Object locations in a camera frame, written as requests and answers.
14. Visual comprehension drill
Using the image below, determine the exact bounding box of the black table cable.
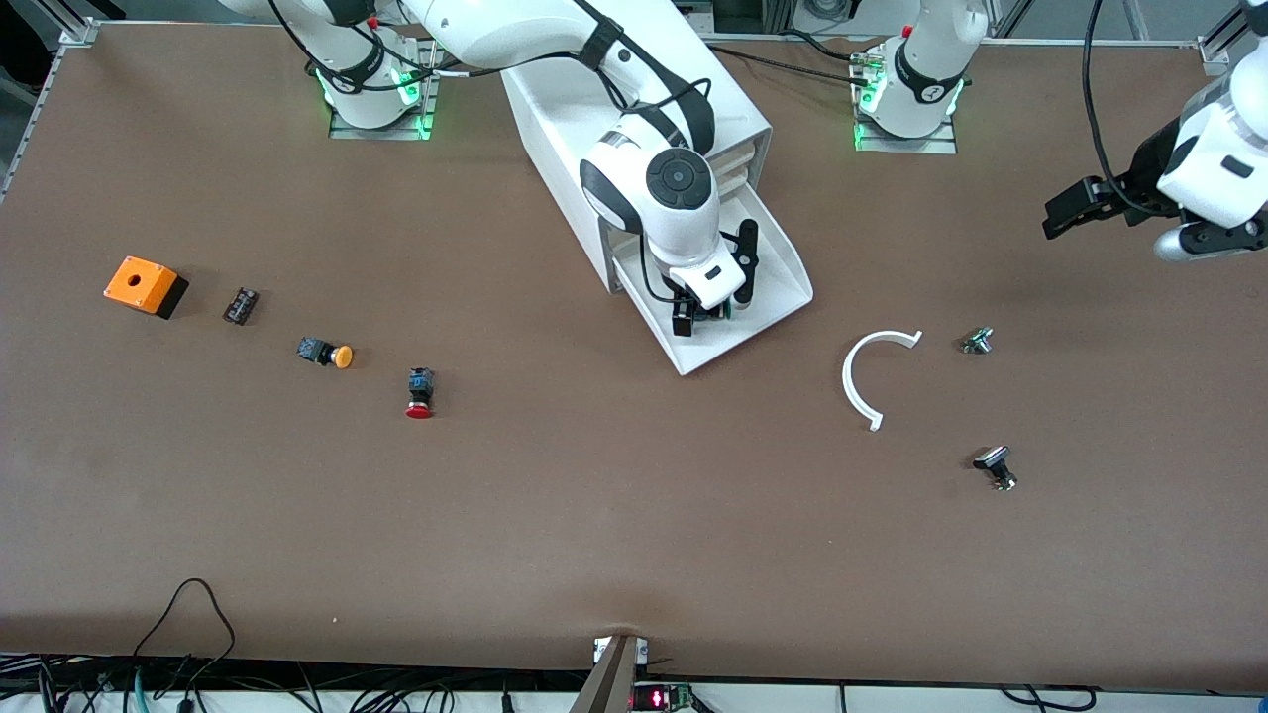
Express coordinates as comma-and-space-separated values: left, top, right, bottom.
708, 44, 873, 90

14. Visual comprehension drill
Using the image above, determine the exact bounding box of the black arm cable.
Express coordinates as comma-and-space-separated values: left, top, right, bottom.
267, 0, 716, 308
1082, 0, 1135, 209

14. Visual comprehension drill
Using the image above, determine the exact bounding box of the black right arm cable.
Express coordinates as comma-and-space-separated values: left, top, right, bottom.
267, 0, 716, 308

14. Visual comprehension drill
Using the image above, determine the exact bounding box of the thin black looped cable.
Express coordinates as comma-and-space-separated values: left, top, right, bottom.
132, 578, 237, 684

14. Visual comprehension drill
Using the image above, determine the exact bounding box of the red LED display module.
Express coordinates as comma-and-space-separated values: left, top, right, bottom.
630, 681, 696, 713

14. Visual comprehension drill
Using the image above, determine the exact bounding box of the brown camera post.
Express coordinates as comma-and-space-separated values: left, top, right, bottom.
569, 634, 640, 713

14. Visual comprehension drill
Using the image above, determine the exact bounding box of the yellow push button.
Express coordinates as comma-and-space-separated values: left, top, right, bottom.
296, 337, 355, 370

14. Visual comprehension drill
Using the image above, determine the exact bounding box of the aluminium frame rail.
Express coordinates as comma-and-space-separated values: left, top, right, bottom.
0, 18, 100, 204
1197, 0, 1268, 78

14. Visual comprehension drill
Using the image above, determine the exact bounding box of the white C-shaped ring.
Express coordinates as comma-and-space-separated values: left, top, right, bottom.
841, 329, 924, 433

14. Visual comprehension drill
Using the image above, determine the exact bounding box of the black silver push button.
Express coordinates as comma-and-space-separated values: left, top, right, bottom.
972, 446, 1019, 493

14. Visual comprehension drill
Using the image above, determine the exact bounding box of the orange button enclosure box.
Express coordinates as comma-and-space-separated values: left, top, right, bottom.
103, 255, 190, 320

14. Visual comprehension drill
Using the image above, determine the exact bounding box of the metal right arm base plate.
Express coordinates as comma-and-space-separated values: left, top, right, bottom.
328, 38, 439, 142

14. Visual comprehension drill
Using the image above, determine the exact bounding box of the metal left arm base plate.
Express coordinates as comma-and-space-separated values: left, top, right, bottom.
853, 54, 960, 155

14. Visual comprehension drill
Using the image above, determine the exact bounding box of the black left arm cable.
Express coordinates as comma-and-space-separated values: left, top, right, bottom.
1082, 0, 1135, 209

